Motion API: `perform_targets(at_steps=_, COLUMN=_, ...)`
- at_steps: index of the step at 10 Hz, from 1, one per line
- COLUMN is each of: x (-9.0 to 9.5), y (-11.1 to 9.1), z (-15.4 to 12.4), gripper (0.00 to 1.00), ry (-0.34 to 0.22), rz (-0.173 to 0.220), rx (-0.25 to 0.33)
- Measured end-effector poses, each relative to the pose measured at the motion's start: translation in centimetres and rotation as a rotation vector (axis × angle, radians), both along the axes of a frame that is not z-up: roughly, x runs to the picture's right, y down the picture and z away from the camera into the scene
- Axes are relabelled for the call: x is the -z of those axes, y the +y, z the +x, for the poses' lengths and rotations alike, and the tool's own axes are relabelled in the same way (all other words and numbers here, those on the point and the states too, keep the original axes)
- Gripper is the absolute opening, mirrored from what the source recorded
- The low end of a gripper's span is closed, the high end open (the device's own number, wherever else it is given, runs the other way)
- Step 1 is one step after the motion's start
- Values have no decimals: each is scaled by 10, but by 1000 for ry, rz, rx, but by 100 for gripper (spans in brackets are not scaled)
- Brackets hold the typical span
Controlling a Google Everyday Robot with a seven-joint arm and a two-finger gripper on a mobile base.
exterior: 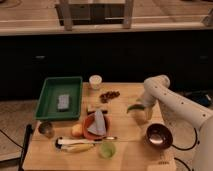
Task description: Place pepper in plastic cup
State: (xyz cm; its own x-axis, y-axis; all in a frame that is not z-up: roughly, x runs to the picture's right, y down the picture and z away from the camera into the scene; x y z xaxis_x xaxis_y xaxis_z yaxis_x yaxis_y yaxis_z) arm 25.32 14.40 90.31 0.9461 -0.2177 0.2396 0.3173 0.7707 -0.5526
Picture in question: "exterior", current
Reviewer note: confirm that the wooden chair frame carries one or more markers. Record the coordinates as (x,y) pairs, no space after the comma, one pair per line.
(105,13)

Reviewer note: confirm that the small metal cup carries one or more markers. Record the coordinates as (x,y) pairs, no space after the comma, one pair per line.
(46,129)

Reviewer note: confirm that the green plastic tray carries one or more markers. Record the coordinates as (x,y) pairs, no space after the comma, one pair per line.
(52,88)

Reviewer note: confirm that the yellow orange fruit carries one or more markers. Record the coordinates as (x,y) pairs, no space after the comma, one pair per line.
(77,130)

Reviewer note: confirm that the dark brown bowl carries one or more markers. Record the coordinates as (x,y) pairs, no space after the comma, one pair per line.
(159,136)

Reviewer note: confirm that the grey cloth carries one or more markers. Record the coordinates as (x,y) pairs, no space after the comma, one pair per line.
(98,126)

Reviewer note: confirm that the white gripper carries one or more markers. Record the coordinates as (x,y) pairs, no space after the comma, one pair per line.
(147,100)

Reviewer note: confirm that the white cup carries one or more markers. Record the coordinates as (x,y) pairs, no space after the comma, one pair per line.
(95,82)

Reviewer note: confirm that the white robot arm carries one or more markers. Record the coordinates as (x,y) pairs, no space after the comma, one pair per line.
(200,117)

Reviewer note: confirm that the orange bowl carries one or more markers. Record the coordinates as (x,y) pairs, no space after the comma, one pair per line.
(89,121)

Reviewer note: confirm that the yellow banana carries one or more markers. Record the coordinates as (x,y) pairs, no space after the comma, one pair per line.
(76,148)

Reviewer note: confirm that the green plastic cup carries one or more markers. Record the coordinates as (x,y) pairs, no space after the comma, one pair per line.
(107,150)

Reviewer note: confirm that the green pepper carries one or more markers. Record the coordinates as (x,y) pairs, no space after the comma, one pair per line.
(135,107)

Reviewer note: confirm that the grey sponge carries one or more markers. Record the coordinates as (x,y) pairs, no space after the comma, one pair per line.
(63,102)

